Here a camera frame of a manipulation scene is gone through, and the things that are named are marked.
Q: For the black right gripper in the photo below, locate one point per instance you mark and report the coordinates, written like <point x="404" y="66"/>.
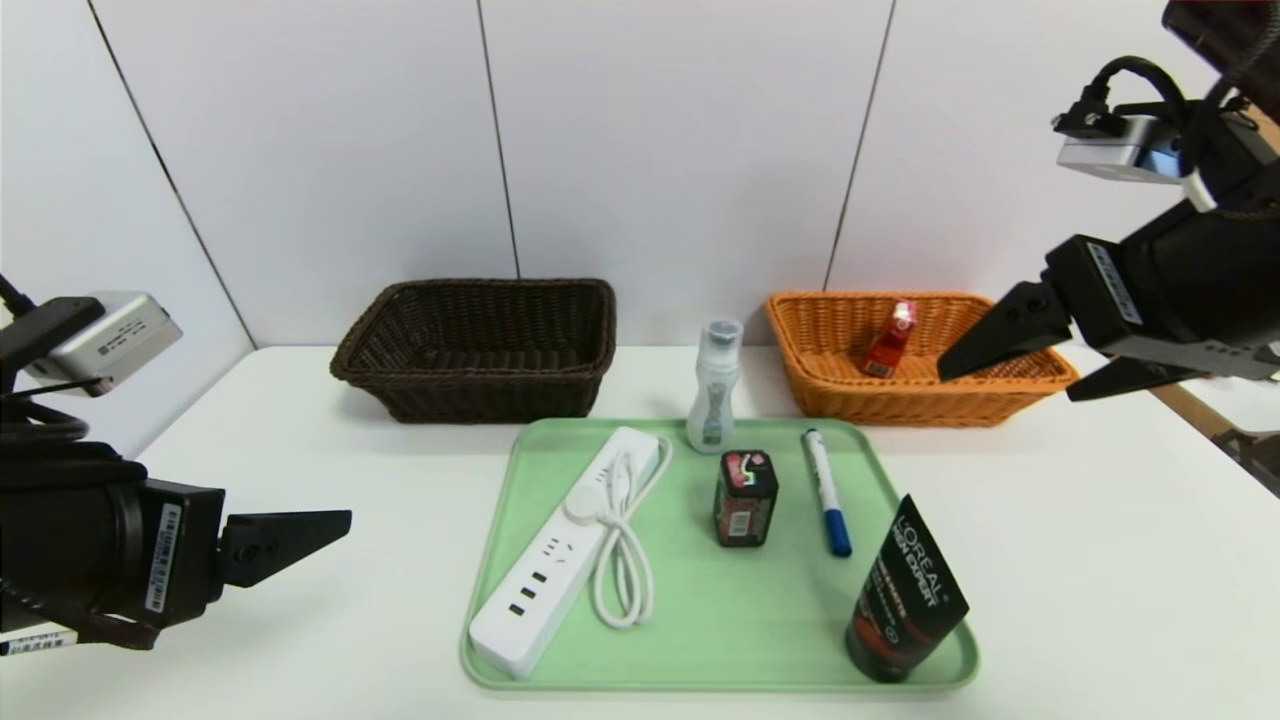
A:
<point x="1095" y="292"/>

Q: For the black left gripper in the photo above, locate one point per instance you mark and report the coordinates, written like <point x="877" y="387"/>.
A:
<point x="180" y="555"/>

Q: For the red snack packet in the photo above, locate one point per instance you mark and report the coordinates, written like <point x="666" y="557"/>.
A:
<point x="888" y="345"/>

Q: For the black cosmetic tube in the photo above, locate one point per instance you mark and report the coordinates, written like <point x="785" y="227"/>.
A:
<point x="905" y="600"/>

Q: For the black pink chewing gum box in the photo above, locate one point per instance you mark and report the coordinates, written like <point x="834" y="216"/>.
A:
<point x="745" y="500"/>

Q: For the white bottle with clear cap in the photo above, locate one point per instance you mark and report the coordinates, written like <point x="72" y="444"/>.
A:
<point x="712" y="390"/>

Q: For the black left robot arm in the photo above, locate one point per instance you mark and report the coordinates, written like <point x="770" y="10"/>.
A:
<point x="60" y="540"/>

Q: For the orange wicker basket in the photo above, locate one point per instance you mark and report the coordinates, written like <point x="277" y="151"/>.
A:
<point x="850" y="400"/>

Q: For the dark brown wicker basket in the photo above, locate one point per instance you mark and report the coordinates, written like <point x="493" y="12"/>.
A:
<point x="480" y="395"/>

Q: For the white side table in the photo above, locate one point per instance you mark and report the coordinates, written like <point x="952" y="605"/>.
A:
<point x="1250" y="405"/>

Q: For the white power strip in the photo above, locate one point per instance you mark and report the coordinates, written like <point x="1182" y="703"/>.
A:
<point x="530" y="600"/>

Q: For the white marker with blue cap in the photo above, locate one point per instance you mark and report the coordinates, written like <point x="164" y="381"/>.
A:
<point x="826" y="490"/>

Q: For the light green plastic tray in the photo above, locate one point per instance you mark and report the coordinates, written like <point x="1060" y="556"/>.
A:
<point x="720" y="620"/>

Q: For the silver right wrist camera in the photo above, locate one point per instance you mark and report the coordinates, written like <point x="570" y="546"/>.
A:
<point x="1120" y="155"/>

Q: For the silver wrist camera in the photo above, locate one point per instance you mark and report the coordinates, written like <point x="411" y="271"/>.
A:
<point x="1120" y="155"/>
<point x="130" y="335"/>

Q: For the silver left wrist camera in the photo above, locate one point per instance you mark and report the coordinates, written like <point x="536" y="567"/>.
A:
<point x="130" y="335"/>

